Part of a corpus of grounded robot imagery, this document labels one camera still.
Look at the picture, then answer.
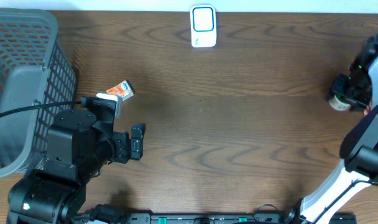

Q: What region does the green cap bottle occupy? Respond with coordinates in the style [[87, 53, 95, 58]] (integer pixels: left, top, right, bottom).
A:
[[328, 95, 351, 111]]

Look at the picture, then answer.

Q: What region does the orange Kleenex tissue pack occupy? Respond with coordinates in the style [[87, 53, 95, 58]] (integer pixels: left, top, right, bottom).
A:
[[106, 80, 134, 101]]

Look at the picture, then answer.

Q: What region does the orange chocolate bar wrapper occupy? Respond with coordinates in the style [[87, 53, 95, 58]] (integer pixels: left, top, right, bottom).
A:
[[364, 107, 371, 116]]

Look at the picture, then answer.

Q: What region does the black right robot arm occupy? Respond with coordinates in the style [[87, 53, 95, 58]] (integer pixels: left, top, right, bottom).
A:
[[285, 34, 378, 223]]

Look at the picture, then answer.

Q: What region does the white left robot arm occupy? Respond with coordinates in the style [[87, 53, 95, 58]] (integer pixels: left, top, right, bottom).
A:
[[7, 108, 145, 223]]

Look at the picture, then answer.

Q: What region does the white barcode scanner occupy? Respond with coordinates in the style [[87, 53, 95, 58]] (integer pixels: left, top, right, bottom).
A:
[[190, 5, 217, 48]]

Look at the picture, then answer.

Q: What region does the grey plastic mesh basket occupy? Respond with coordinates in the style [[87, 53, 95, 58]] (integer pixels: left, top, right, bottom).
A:
[[0, 8, 77, 177]]

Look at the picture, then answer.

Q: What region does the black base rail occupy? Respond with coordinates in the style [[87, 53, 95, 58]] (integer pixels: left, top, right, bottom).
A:
[[73, 203, 357, 224]]

